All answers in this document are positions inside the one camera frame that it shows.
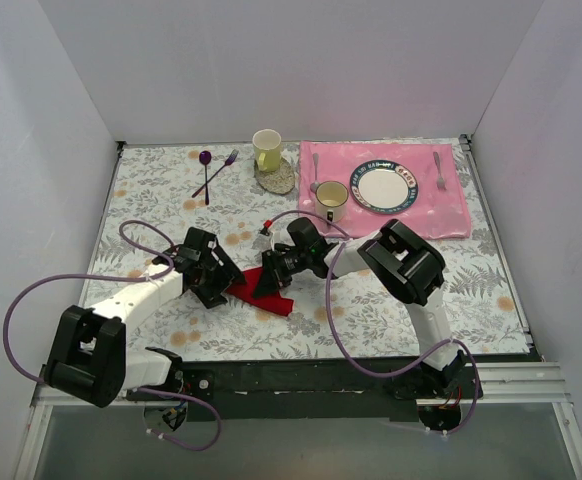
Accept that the white plate blue rim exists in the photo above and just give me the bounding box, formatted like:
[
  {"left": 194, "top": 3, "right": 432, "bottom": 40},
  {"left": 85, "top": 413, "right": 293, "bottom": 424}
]
[{"left": 349, "top": 159, "right": 419, "bottom": 215}]

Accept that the purple spoon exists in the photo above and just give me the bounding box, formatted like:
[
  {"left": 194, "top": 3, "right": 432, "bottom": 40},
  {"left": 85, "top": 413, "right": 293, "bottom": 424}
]
[{"left": 199, "top": 150, "right": 212, "bottom": 205}]

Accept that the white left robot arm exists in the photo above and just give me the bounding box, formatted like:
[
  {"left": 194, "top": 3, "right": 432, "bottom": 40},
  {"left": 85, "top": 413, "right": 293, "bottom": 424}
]
[{"left": 43, "top": 228, "right": 246, "bottom": 407}]

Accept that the yellow ceramic mug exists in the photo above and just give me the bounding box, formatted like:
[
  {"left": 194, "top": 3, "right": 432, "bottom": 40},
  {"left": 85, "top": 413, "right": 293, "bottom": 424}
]
[{"left": 252, "top": 129, "right": 282, "bottom": 173}]

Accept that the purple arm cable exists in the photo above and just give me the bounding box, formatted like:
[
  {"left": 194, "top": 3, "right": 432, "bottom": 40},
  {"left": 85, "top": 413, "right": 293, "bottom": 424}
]
[
  {"left": 265, "top": 209, "right": 482, "bottom": 435},
  {"left": 1, "top": 219, "right": 222, "bottom": 451}
]

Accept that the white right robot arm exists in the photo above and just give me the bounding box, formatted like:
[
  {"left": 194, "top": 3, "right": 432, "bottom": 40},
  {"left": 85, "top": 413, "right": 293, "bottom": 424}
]
[{"left": 252, "top": 217, "right": 468, "bottom": 398}]

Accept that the silver spoon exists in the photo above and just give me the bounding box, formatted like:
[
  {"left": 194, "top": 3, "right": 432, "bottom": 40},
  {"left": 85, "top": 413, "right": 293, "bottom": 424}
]
[{"left": 310, "top": 153, "right": 320, "bottom": 193}]

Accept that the floral tablecloth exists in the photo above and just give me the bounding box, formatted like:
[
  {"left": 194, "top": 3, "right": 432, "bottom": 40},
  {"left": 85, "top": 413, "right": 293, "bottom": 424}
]
[{"left": 81, "top": 138, "right": 530, "bottom": 361}]

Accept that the purple fork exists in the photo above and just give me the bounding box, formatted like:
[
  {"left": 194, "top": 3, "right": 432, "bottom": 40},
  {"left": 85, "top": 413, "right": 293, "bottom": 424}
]
[{"left": 192, "top": 149, "right": 239, "bottom": 198}]

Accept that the pink placemat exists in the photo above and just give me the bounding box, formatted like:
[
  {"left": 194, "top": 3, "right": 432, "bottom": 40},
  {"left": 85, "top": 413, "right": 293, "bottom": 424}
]
[{"left": 298, "top": 141, "right": 472, "bottom": 240}]

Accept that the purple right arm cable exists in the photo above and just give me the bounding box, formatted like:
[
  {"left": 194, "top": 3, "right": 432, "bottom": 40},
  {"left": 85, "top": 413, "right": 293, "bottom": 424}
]
[{"left": 265, "top": 209, "right": 482, "bottom": 435}]

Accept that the silver fork on placemat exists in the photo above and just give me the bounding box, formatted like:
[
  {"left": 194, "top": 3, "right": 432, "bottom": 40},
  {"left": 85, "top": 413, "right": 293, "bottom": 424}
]
[{"left": 433, "top": 151, "right": 446, "bottom": 190}]

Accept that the speckled round coaster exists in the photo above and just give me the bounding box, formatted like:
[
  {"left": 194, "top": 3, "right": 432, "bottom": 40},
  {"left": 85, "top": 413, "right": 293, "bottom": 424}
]
[{"left": 254, "top": 157, "right": 296, "bottom": 195}]

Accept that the aluminium frame rail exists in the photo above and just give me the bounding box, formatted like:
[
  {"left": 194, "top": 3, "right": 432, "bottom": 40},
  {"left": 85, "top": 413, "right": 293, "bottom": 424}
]
[{"left": 15, "top": 362, "right": 582, "bottom": 479}]

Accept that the red cloth napkin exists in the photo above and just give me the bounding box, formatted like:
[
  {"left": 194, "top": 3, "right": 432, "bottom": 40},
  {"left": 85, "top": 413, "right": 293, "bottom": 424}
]
[{"left": 226, "top": 267, "right": 294, "bottom": 317}]

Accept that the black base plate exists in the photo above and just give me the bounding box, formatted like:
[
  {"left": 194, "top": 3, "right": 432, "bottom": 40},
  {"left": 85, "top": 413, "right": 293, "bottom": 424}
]
[{"left": 125, "top": 354, "right": 477, "bottom": 421}]

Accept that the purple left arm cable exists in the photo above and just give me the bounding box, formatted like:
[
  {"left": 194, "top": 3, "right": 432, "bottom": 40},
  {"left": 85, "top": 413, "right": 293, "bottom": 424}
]
[{"left": 1, "top": 219, "right": 222, "bottom": 451}]

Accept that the cream enamel mug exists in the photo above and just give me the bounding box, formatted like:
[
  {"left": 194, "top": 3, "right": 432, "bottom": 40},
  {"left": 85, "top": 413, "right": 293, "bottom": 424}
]
[{"left": 315, "top": 181, "right": 349, "bottom": 223}]

